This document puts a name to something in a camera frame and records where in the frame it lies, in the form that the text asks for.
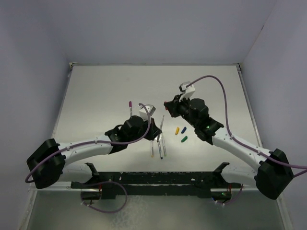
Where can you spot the yellow whiteboard marker pen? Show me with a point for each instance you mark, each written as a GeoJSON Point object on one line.
{"type": "Point", "coordinates": [152, 148]}

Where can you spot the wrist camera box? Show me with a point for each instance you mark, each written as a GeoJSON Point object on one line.
{"type": "Point", "coordinates": [187, 89]}
{"type": "Point", "coordinates": [146, 111]}

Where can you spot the purple whiteboard marker pen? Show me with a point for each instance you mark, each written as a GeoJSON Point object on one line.
{"type": "Point", "coordinates": [130, 108]}

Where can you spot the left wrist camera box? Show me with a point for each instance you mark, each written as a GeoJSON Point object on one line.
{"type": "Point", "coordinates": [146, 111]}

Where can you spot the green whiteboard marker pen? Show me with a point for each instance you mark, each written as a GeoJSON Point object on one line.
{"type": "Point", "coordinates": [164, 148]}

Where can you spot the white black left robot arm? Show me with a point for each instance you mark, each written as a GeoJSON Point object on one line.
{"type": "Point", "coordinates": [52, 162]}

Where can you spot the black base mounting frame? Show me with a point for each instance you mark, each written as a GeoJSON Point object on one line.
{"type": "Point", "coordinates": [109, 185]}

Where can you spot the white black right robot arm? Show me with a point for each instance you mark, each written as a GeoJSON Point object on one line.
{"type": "Point", "coordinates": [267, 170]}

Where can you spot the blue whiteboard marker pen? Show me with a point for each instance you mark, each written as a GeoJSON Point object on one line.
{"type": "Point", "coordinates": [160, 150]}

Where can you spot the red whiteboard marker pen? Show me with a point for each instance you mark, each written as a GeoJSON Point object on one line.
{"type": "Point", "coordinates": [160, 127]}

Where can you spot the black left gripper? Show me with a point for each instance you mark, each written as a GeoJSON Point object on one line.
{"type": "Point", "coordinates": [155, 131]}

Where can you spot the green pen cap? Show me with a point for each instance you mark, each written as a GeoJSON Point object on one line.
{"type": "Point", "coordinates": [184, 139]}

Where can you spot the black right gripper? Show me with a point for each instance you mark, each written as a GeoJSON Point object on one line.
{"type": "Point", "coordinates": [173, 105]}

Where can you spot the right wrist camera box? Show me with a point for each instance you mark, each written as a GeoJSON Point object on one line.
{"type": "Point", "coordinates": [187, 89]}

